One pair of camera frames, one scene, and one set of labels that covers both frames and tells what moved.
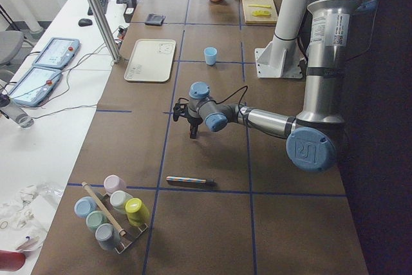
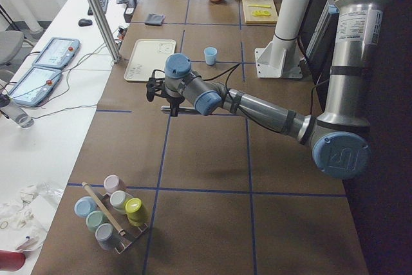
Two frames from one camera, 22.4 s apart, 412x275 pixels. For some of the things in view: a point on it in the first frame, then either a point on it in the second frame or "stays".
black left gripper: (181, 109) to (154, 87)
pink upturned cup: (112, 183) stays
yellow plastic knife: (265, 6) stays
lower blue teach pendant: (35, 86) stays
